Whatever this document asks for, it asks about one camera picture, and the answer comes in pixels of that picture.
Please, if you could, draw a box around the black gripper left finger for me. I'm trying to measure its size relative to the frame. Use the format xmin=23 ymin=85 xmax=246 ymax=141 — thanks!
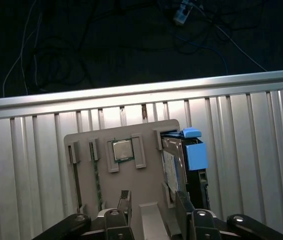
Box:
xmin=32 ymin=189 xmax=136 ymax=240

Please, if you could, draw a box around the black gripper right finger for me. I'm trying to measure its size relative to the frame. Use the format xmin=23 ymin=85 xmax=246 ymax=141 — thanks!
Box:
xmin=175 ymin=191 xmax=283 ymax=240

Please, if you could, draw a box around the hard disk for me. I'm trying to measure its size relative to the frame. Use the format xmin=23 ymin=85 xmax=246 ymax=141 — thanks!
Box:
xmin=160 ymin=127 xmax=211 ymax=212

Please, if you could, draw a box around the green RAM stick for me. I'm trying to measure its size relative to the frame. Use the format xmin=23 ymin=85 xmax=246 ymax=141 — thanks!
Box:
xmin=92 ymin=142 xmax=103 ymax=208

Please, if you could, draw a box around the grey parts rack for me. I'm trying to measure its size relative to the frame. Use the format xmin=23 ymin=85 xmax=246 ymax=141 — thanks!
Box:
xmin=63 ymin=119 xmax=182 ymax=240

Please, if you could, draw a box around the silver CPU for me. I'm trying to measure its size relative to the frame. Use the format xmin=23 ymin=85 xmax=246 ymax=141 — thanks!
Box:
xmin=112 ymin=140 xmax=134 ymax=161

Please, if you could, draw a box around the white power strip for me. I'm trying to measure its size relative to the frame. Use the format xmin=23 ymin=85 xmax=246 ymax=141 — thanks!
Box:
xmin=172 ymin=0 xmax=192 ymax=26

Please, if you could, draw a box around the blue floor cable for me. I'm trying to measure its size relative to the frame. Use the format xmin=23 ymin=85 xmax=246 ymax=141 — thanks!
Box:
xmin=175 ymin=29 xmax=230 ymax=76

